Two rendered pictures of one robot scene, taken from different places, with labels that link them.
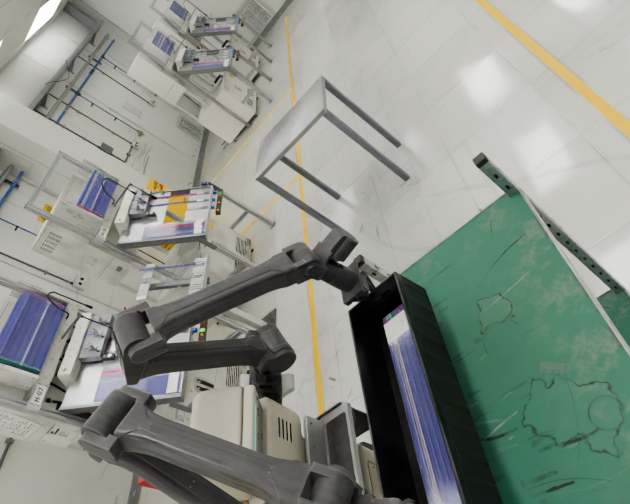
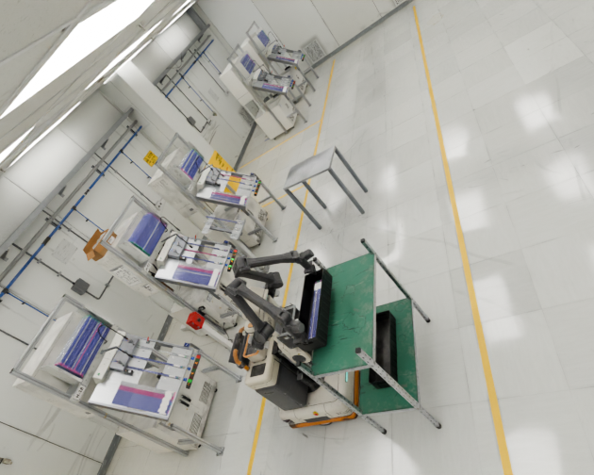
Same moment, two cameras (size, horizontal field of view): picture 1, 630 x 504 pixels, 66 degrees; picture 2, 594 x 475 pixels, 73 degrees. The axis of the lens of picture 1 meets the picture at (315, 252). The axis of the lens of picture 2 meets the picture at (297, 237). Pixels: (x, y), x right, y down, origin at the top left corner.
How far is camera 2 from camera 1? 169 cm
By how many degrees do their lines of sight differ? 4
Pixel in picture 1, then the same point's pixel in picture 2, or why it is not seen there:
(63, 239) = (168, 185)
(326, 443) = not seen: hidden behind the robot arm
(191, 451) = (255, 298)
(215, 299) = (266, 261)
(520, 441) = (339, 327)
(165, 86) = (240, 92)
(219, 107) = (271, 115)
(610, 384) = (366, 317)
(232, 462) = (264, 303)
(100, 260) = (183, 202)
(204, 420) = not seen: hidden behind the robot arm
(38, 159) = (154, 122)
